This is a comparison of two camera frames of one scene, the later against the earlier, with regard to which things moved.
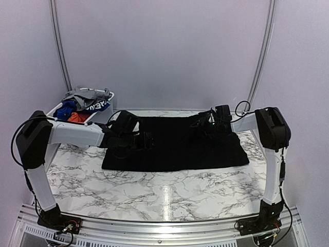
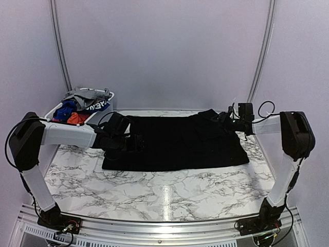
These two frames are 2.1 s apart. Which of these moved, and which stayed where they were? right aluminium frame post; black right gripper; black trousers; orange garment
Moved: black right gripper
Stayed: black trousers; orange garment; right aluminium frame post
